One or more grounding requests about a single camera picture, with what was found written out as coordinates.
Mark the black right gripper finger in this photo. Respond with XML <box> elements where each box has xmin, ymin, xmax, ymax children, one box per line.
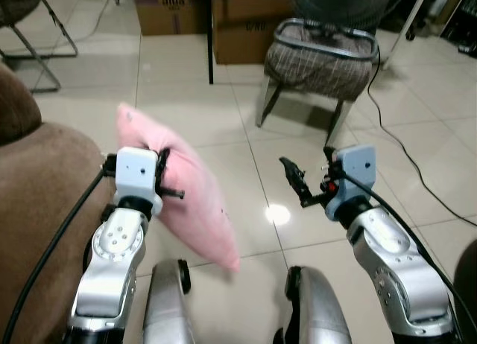
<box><xmin>279</xmin><ymin>156</ymin><xmax>309</xmax><ymax>187</ymax></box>
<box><xmin>292</xmin><ymin>177</ymin><xmax>317</xmax><ymax>208</ymax></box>

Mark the pink pillow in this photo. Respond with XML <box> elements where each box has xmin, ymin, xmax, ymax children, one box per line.
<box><xmin>116</xmin><ymin>103</ymin><xmax>241</xmax><ymax>273</ymax></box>

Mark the brown fabric sofa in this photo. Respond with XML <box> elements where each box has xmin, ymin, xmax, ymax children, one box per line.
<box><xmin>0</xmin><ymin>61</ymin><xmax>120</xmax><ymax>344</ymax></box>

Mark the plaid fabric metal stool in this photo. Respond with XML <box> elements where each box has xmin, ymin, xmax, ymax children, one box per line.
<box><xmin>256</xmin><ymin>17</ymin><xmax>381</xmax><ymax>147</ymax></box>

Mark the silver left robot leg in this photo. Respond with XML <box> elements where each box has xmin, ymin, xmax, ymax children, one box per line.
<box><xmin>142</xmin><ymin>258</ymin><xmax>197</xmax><ymax>344</ymax></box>

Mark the silver robot leg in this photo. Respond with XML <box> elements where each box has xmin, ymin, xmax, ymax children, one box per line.
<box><xmin>274</xmin><ymin>265</ymin><xmax>353</xmax><ymax>344</ymax></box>
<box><xmin>142</xmin><ymin>258</ymin><xmax>197</xmax><ymax>344</ymax></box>

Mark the silver right robot leg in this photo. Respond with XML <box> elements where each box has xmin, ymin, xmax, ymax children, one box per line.
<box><xmin>274</xmin><ymin>265</ymin><xmax>353</xmax><ymax>344</ymax></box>

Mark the black table leg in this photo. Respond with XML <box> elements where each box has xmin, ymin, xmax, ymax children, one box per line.
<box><xmin>206</xmin><ymin>0</ymin><xmax>215</xmax><ymax>86</ymax></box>

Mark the plain brown cardboard box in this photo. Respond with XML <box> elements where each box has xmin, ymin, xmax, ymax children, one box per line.
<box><xmin>212</xmin><ymin>0</ymin><xmax>297</xmax><ymax>66</ymax></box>

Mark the printed cardboard box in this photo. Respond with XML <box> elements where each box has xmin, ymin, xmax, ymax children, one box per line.
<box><xmin>131</xmin><ymin>0</ymin><xmax>210</xmax><ymax>36</ymax></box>

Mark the dark brown round cushion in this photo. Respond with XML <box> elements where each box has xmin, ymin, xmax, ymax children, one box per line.
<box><xmin>453</xmin><ymin>240</ymin><xmax>477</xmax><ymax>344</ymax></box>

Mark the black electric fan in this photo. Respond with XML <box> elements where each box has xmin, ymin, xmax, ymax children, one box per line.
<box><xmin>286</xmin><ymin>0</ymin><xmax>409</xmax><ymax>35</ymax></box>

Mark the white slanted pole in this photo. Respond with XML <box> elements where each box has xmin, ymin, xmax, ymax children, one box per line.
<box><xmin>383</xmin><ymin>0</ymin><xmax>435</xmax><ymax>68</ymax></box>

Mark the black appliance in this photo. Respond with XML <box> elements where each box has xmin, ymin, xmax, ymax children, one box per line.
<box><xmin>440</xmin><ymin>0</ymin><xmax>477</xmax><ymax>53</ymax></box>

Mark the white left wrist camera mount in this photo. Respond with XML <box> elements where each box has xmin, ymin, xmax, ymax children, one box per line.
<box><xmin>113</xmin><ymin>146</ymin><xmax>164</xmax><ymax>216</ymax></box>

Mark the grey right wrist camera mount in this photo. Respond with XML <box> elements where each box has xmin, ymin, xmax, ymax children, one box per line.
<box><xmin>325</xmin><ymin>144</ymin><xmax>376</xmax><ymax>220</ymax></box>

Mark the black floor power cable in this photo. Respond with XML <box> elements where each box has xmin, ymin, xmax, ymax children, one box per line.
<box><xmin>364</xmin><ymin>48</ymin><xmax>477</xmax><ymax>227</ymax></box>

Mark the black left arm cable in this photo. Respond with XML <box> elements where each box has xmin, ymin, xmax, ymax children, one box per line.
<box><xmin>0</xmin><ymin>155</ymin><xmax>119</xmax><ymax>344</ymax></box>

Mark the metal frame chair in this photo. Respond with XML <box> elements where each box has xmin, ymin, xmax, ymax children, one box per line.
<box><xmin>0</xmin><ymin>0</ymin><xmax>80</xmax><ymax>94</ymax></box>

